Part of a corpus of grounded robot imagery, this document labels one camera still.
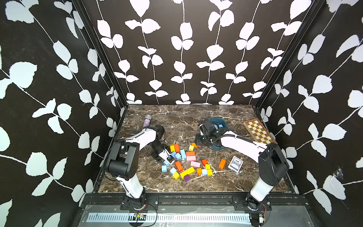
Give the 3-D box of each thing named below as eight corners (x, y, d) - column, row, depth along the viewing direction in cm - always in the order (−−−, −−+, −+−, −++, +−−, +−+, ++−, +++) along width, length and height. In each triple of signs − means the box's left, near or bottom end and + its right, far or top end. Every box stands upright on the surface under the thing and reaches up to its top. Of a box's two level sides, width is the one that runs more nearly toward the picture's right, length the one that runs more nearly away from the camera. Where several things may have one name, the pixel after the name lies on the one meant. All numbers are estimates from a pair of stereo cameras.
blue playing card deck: (227, 167, 89) (228, 166, 87) (233, 156, 93) (233, 155, 92) (238, 173, 86) (239, 172, 85) (243, 162, 91) (244, 161, 89)
